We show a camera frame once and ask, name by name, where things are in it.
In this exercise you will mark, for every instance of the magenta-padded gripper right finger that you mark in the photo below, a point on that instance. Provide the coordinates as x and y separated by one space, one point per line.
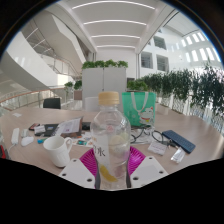
146 171

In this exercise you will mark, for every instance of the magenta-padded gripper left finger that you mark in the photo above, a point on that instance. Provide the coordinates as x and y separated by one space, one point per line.
76 173

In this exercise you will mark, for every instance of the clear bottle with tan cap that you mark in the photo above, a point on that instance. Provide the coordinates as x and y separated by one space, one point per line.
110 133

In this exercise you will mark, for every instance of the white mug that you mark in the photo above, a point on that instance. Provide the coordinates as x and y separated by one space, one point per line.
56 150

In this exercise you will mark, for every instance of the colourful sticker sheet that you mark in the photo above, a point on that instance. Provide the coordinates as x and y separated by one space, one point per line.
83 141

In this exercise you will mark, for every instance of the clear plastic packet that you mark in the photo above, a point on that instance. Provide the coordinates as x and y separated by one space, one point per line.
178 155

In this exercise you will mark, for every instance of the open paper booklet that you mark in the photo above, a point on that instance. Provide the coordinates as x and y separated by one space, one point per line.
70 126

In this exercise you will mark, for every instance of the small black pouch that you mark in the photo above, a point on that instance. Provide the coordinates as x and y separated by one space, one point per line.
86 126

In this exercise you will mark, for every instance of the black notebook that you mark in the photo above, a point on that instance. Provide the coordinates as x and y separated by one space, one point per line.
50 129

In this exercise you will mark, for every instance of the white computer mouse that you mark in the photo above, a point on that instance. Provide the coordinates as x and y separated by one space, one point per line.
27 141

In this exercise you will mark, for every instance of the dark red phone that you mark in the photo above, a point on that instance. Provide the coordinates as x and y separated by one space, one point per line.
33 126

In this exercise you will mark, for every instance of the green tote bag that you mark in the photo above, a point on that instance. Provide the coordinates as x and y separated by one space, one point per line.
138 108

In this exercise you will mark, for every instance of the white chair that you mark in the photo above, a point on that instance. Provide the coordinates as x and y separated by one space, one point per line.
91 104

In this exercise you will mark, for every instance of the white power adapter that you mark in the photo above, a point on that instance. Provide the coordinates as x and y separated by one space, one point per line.
15 136

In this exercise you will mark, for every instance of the black chair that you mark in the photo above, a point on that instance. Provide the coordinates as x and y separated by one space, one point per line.
52 103

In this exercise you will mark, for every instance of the potted green plant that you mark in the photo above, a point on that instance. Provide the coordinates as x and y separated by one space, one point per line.
68 87
78 87

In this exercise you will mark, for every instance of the row of green hedge plants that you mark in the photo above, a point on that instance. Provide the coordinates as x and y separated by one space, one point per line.
186 86

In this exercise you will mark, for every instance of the white planter cabinet with plants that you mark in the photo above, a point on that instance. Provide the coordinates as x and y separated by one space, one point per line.
105 81

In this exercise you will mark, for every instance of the ceiling light strips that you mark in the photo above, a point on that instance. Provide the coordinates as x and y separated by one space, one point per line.
115 22

